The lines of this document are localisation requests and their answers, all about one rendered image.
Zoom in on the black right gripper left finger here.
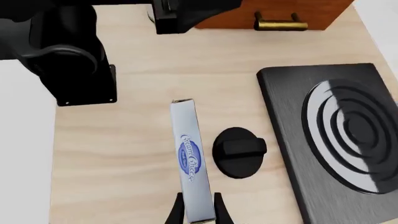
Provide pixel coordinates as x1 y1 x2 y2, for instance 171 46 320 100
164 192 188 224

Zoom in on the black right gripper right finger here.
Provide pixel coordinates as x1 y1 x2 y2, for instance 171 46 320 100
212 192 234 224

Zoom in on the white cream cheese box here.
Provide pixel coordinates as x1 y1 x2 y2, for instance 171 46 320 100
169 98 217 223

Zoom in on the wooden cabinet drawer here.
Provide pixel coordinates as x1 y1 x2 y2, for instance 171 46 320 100
195 0 339 31

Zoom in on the round black stove knob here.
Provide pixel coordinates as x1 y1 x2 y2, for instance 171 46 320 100
212 127 268 179

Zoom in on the flat black stove plate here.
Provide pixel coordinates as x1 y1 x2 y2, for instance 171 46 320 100
256 62 398 224

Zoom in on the wooden cabinet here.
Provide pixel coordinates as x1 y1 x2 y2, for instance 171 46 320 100
195 0 356 32

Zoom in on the brass drawer handle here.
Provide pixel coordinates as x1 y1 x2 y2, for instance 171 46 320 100
254 11 308 32

